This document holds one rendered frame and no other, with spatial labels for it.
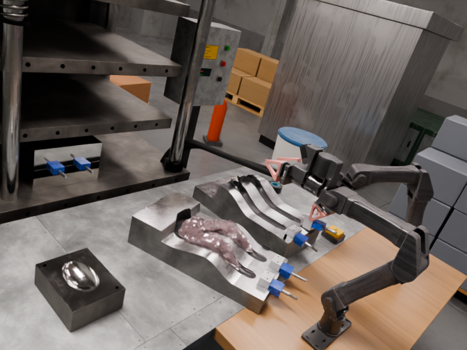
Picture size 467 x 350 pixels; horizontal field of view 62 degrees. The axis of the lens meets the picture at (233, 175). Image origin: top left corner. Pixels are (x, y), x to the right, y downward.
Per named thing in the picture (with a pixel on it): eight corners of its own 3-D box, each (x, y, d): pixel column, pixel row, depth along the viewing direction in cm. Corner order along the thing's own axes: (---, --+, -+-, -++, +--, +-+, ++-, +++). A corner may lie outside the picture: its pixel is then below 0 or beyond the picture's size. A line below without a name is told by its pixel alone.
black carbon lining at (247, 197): (301, 225, 160) (308, 205, 156) (279, 236, 148) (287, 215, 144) (240, 185, 178) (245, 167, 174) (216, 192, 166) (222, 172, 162)
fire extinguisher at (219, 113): (208, 136, 476) (220, 88, 450) (226, 144, 467) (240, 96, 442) (197, 141, 453) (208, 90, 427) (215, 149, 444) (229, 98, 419)
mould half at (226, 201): (315, 242, 164) (326, 216, 159) (280, 262, 145) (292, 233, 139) (230, 186, 191) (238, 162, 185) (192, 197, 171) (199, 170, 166)
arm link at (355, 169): (355, 171, 137) (440, 172, 138) (347, 161, 145) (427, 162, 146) (349, 201, 143) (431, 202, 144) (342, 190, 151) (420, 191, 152)
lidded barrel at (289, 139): (315, 196, 401) (336, 144, 376) (289, 207, 365) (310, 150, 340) (278, 175, 426) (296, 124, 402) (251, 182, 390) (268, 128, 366)
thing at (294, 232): (317, 255, 145) (323, 243, 143) (311, 259, 141) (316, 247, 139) (290, 235, 152) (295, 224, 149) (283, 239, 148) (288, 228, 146)
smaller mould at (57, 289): (122, 307, 107) (126, 288, 104) (70, 332, 96) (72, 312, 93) (85, 265, 118) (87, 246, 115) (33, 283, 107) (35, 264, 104)
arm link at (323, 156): (311, 153, 110) (347, 172, 103) (326, 151, 116) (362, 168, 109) (299, 189, 114) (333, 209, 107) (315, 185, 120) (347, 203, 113)
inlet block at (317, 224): (336, 238, 151) (340, 225, 150) (331, 240, 147) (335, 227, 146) (308, 224, 158) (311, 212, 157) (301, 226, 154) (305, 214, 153)
